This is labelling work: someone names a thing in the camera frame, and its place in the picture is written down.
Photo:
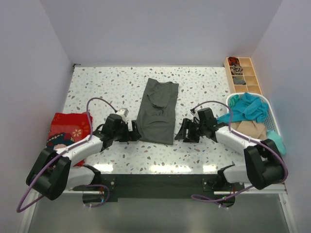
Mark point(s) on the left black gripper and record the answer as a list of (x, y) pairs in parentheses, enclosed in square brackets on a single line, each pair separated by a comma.
[(133, 136)]

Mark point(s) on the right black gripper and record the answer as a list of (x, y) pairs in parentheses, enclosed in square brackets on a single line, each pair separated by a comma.
[(187, 124)]

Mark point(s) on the dark grey t shirt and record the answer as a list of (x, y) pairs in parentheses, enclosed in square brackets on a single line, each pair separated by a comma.
[(156, 116)]

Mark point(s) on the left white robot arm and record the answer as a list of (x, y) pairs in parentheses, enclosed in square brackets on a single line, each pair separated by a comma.
[(54, 172)]

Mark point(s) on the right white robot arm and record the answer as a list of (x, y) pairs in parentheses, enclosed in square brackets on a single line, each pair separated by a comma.
[(263, 163)]

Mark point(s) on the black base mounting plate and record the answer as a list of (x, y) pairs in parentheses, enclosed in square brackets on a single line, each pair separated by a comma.
[(163, 186)]

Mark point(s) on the teal t shirt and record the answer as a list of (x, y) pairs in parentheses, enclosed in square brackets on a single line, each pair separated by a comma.
[(250, 109)]

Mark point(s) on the beige t shirt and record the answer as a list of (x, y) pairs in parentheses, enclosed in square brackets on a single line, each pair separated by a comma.
[(251, 128)]

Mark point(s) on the grey rolled socks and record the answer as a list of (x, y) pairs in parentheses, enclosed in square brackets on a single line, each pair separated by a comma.
[(238, 80)]

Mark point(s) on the wooden compartment organizer box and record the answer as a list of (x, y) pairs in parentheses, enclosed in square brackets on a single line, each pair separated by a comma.
[(249, 75)]

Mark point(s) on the patterned rolled socks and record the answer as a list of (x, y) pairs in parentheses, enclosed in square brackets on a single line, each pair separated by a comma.
[(236, 70)]

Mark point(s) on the white perforated laundry basket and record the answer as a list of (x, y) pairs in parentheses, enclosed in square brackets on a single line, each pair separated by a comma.
[(269, 116)]

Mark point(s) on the red black rolled socks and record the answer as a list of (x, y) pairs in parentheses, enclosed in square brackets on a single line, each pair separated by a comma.
[(233, 61)]

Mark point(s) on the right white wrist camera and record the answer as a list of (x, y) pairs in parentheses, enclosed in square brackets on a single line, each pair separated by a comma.
[(194, 113)]

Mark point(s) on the aluminium rail frame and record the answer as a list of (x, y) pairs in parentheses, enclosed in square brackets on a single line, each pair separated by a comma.
[(57, 216)]

